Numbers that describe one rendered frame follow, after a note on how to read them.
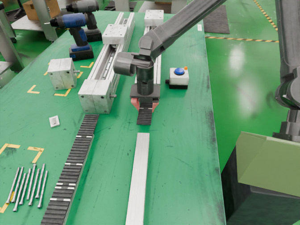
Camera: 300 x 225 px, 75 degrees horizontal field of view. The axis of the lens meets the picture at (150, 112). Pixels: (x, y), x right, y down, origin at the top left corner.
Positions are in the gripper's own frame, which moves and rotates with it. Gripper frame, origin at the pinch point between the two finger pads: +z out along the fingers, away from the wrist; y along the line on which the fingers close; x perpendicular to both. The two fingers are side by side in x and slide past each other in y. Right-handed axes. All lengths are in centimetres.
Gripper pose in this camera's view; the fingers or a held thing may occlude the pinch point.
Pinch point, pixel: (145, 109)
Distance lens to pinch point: 74.5
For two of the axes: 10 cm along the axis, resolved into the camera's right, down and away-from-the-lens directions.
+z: 0.0, 7.2, 7.0
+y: -10.0, -0.4, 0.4
